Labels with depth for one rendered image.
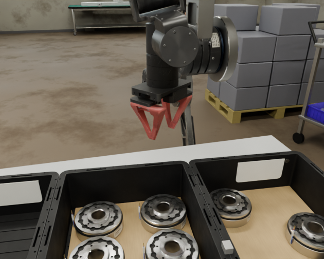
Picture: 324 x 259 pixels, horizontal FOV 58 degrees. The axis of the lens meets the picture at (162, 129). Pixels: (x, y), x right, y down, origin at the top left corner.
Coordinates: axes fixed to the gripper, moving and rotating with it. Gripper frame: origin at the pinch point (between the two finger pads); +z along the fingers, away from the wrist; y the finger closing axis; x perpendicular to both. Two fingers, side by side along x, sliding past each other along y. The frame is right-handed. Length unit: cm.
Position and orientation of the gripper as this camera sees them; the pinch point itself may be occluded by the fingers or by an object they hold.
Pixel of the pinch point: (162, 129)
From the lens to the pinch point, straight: 56.6
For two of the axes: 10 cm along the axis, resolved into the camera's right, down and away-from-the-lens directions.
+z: -0.1, 9.0, 4.3
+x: -7.9, -2.7, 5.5
